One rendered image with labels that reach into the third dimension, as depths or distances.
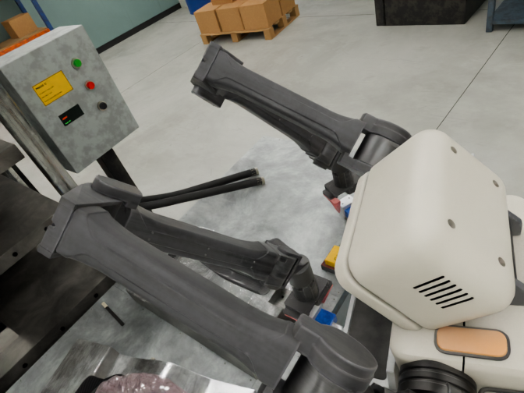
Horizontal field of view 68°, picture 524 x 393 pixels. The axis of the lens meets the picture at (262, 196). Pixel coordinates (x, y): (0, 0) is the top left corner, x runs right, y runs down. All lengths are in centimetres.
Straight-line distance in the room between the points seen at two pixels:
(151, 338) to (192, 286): 75
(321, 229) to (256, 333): 82
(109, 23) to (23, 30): 170
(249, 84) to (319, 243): 61
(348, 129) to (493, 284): 38
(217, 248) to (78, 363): 58
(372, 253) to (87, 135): 123
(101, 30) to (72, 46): 661
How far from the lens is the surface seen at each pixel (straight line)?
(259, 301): 101
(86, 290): 150
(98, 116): 153
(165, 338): 118
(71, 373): 114
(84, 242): 51
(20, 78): 142
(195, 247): 66
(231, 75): 76
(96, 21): 806
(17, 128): 129
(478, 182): 53
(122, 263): 49
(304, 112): 73
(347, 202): 123
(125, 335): 126
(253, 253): 73
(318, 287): 94
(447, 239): 42
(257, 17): 544
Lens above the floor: 169
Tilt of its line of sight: 39 degrees down
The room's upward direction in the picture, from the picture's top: 20 degrees counter-clockwise
